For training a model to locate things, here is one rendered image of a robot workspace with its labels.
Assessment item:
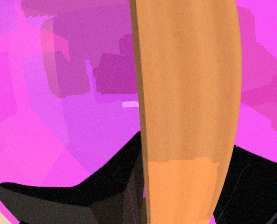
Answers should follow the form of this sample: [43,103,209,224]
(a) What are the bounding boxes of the light brown wooden board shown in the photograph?
[129,0,242,224]

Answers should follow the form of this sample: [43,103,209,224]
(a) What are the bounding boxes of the brown wooden post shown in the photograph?
[139,197,147,224]

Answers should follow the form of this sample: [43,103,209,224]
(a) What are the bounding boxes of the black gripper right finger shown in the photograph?
[212,144,277,224]

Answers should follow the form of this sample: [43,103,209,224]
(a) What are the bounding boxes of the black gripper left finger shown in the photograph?
[0,132,145,224]

